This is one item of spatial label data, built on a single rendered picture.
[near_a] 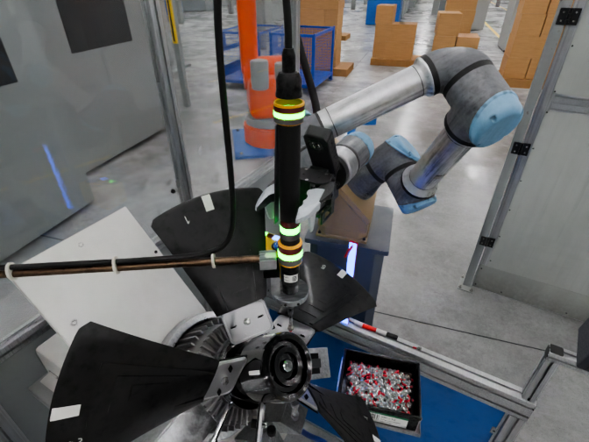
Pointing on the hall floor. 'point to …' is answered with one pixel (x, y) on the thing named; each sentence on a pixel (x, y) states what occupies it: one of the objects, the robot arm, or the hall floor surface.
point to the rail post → (508, 431)
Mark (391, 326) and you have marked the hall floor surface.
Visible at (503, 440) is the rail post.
